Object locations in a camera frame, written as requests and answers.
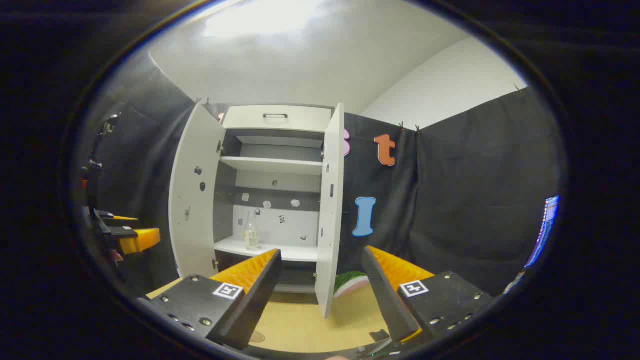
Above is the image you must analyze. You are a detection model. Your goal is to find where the clear glass bottle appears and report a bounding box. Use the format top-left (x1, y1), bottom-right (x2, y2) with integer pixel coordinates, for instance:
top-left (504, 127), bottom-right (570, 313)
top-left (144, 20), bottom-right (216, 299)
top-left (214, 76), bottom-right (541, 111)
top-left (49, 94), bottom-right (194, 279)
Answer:
top-left (243, 211), bottom-right (261, 252)

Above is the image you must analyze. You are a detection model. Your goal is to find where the black backdrop cloth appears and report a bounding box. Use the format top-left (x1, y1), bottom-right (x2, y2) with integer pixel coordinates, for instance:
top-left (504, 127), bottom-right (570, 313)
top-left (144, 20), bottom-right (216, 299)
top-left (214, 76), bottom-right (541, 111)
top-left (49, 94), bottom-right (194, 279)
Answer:
top-left (81, 50), bottom-right (562, 299)

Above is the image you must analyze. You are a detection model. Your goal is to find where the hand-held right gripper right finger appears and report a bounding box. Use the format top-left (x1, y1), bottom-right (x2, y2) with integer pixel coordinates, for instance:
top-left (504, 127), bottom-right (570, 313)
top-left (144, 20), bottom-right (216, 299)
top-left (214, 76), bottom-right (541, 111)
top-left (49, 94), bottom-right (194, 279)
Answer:
top-left (361, 245), bottom-right (496, 346)

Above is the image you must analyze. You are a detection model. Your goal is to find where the computer monitor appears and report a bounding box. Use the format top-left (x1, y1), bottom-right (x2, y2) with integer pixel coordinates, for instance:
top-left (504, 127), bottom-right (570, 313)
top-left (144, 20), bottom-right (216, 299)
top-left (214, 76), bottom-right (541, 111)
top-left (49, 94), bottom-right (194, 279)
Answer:
top-left (524, 195), bottom-right (561, 269)

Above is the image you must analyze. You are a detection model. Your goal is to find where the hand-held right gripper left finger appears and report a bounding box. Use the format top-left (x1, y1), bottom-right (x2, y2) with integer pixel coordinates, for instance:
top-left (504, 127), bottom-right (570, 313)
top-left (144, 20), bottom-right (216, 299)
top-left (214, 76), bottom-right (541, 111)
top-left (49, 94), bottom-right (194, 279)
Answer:
top-left (137, 248), bottom-right (284, 351)

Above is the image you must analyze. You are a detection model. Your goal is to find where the white grey cabinet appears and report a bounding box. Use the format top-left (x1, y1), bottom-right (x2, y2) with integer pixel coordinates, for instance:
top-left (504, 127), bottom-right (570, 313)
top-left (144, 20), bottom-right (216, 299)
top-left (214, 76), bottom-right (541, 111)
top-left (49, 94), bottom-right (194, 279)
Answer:
top-left (212, 103), bottom-right (334, 295)

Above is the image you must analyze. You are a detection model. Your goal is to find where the watermelon slice toy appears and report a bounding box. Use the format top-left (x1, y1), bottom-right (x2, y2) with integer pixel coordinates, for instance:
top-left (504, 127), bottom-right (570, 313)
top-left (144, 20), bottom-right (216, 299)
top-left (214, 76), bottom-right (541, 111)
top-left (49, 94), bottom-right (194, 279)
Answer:
top-left (333, 271), bottom-right (371, 299)

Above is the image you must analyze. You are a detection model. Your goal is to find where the white cabinet drawer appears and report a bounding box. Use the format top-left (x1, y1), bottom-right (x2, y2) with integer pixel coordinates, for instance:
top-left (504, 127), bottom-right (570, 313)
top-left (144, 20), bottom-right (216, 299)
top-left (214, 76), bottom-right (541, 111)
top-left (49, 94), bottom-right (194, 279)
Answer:
top-left (222, 105), bottom-right (332, 133)

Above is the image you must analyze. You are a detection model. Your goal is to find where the white cabinet door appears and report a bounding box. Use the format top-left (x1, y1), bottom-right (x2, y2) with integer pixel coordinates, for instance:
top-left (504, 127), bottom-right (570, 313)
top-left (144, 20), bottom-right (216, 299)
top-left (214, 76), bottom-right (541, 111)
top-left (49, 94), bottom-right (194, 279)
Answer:
top-left (315, 102), bottom-right (346, 320)
top-left (169, 103), bottom-right (227, 279)

